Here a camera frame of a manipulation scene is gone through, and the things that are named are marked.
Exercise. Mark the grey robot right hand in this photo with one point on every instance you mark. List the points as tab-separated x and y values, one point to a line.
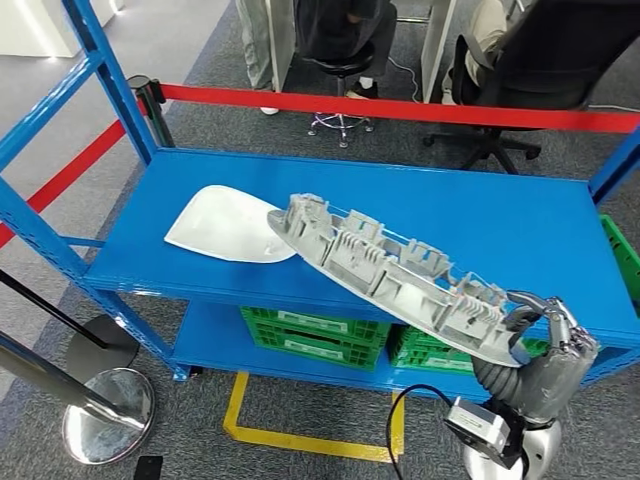
560	384

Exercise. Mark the blue metal shelf rack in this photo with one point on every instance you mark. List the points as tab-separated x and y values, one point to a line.
450	218

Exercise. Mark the green plastic crate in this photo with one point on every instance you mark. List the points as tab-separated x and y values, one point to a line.
310	351
310	321
425	363
623	255
420	341

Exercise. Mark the black office chair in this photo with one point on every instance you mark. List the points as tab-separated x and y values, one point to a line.
545	60

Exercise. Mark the red barrier belt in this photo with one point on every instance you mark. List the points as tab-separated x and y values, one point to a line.
400	109
70	173

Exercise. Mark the person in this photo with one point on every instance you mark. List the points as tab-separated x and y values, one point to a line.
255	46
345	23
482	33

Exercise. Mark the white desk panel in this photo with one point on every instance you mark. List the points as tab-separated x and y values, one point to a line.
436	46
280	40

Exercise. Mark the black round stool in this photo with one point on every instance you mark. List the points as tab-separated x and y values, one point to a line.
343	66

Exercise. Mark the white curved plastic cover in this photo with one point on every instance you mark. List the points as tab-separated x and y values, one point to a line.
225	225

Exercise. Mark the robot foot plate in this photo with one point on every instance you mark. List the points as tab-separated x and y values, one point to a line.
149	468

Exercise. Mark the chrome stanchion post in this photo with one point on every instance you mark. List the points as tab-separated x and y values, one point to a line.
107	417

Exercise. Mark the stanchion post with black head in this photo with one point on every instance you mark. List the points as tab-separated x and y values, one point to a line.
155	112

